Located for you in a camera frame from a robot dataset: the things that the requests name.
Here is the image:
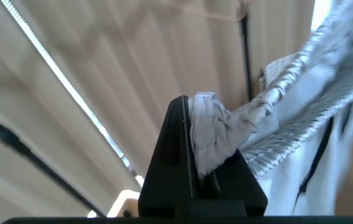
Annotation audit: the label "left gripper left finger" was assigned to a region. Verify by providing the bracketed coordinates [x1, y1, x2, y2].
[138, 95, 196, 218]

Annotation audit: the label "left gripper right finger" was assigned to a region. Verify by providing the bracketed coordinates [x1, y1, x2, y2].
[195, 149, 268, 217]

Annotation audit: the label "pale grey shorts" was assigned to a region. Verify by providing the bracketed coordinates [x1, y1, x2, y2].
[188, 0, 353, 217]

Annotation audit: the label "white laundry basket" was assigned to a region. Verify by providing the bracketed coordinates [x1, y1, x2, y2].
[259, 52, 303, 94]

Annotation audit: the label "beige curtain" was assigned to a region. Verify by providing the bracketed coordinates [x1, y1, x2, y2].
[0, 0, 316, 218]

